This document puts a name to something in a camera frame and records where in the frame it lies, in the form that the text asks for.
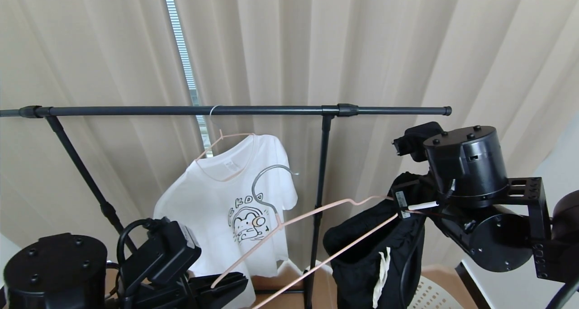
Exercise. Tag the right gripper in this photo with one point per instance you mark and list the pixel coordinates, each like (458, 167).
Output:
(420, 193)

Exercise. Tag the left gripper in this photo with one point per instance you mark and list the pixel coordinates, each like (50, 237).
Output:
(167, 295)

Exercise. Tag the white printed t-shirt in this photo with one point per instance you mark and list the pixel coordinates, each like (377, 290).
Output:
(199, 209)

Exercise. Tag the black garment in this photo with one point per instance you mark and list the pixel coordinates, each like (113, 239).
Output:
(353, 263)

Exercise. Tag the pink clothes hanger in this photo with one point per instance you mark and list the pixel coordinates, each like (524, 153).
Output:
(216, 144)
(298, 218)

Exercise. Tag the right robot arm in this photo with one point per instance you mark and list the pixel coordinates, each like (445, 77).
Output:
(470, 168)

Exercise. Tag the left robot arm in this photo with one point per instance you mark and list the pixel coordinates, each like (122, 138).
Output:
(54, 273)

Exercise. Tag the white laundry basket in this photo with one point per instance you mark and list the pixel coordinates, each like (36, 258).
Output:
(434, 295)

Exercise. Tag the black clothes rack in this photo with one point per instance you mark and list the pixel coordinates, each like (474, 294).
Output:
(135, 111)

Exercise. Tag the beige curtain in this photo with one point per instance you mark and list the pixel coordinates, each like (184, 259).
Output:
(362, 42)

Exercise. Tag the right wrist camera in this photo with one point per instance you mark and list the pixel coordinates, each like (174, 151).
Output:
(414, 139)

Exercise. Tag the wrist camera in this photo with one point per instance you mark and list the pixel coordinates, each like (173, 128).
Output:
(163, 254)
(414, 139)

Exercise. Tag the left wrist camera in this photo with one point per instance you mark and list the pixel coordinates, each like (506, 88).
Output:
(163, 254)

